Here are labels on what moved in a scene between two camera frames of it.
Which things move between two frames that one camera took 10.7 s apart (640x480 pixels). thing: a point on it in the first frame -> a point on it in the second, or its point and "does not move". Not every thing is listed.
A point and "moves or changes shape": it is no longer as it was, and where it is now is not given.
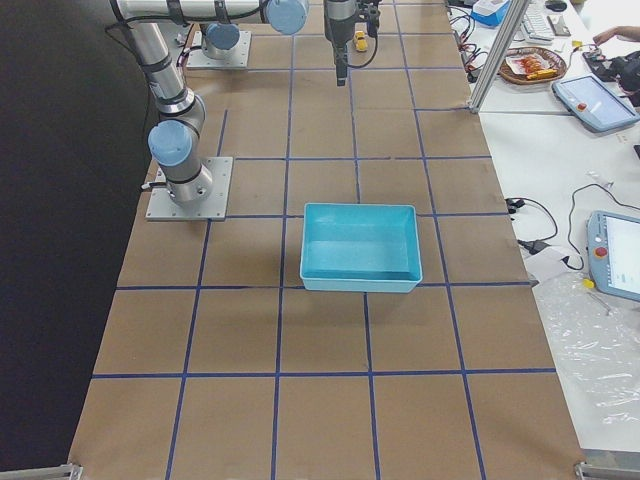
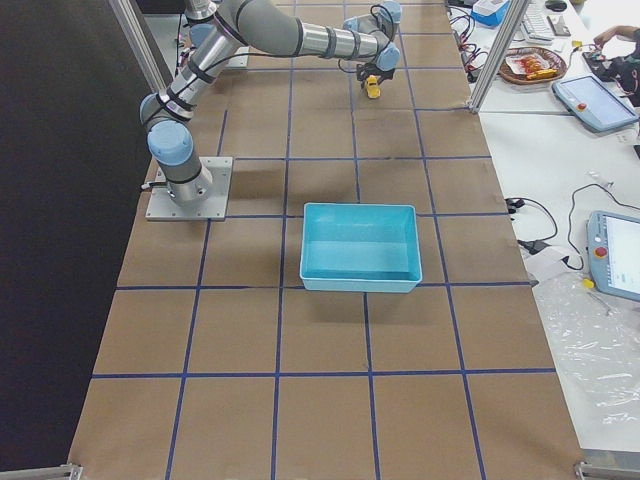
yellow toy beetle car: x=361 y=44 moves or changes shape
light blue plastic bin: x=360 y=247 does not move
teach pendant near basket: x=595 y=103 does not move
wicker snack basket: x=532 y=65 does not move
